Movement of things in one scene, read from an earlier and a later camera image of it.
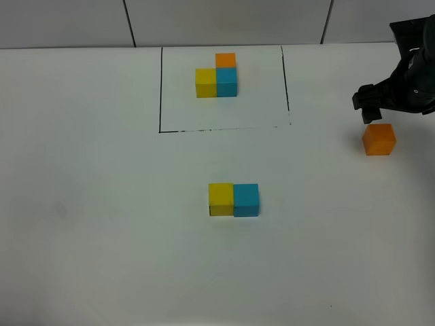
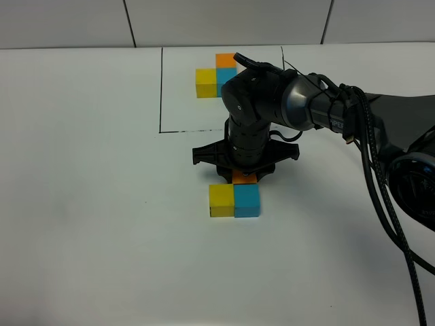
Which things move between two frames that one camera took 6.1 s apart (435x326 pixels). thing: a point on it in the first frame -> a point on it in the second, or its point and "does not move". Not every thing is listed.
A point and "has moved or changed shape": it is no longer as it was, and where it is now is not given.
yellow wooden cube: x=221 y=199 does not move
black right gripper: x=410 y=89 -> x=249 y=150
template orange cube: x=225 y=60 does not move
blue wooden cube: x=246 y=200 does not move
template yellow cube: x=206 y=83 does not move
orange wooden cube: x=378 y=139 has moved or changed shape
